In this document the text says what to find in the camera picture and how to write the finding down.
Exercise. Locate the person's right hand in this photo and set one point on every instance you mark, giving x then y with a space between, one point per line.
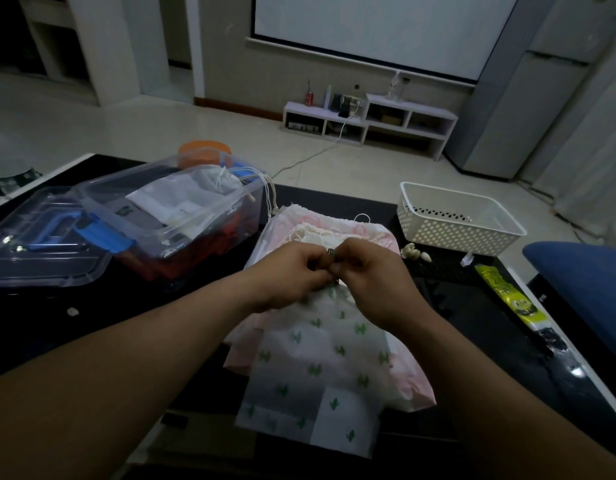
378 284

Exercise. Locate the person's left hand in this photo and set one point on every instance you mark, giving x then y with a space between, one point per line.
288 274

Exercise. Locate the person's left fingers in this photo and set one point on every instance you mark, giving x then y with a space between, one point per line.
320 262

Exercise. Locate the person's right fingers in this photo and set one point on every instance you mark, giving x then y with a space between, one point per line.
349 262

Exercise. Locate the person's right forearm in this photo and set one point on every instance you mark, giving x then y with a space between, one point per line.
492 409

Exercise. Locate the person's left forearm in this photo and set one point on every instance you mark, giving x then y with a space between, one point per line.
113 384

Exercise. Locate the small white shells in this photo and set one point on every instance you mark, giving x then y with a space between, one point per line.
413 252

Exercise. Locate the white perforated plastic basket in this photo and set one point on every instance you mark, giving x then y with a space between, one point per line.
457 227

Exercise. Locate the small clear plastic piece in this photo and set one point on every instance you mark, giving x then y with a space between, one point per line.
467 259

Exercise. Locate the red cloth item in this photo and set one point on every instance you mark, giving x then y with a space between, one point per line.
188 254

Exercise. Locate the clear plastic storage box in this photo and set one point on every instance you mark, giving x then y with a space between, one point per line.
188 209

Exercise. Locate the white low shelf unit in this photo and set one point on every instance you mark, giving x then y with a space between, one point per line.
388 114

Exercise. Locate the black device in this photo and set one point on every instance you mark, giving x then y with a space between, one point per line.
344 105

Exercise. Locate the white bags bundle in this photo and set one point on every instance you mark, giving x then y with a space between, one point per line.
178 197

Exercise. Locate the orange round container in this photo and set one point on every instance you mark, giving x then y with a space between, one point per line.
204 150

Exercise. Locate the pale plastic bottle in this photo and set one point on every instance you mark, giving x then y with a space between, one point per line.
328 98

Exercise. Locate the red drink can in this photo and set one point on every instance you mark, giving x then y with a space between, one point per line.
309 97

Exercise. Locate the yellow green snack packet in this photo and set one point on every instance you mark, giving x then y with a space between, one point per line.
512 299

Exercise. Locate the clear glass bottle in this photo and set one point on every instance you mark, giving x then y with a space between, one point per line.
397 87

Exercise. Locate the blue cushion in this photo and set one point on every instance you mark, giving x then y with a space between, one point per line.
582 284

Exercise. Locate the white projector screen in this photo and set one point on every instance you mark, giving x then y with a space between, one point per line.
388 29

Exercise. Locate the grey refrigerator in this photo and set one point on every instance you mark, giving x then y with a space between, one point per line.
532 89

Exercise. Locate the white curtain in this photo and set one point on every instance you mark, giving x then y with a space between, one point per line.
592 159

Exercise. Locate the white wall shelf unit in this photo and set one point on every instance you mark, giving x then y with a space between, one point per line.
58 49

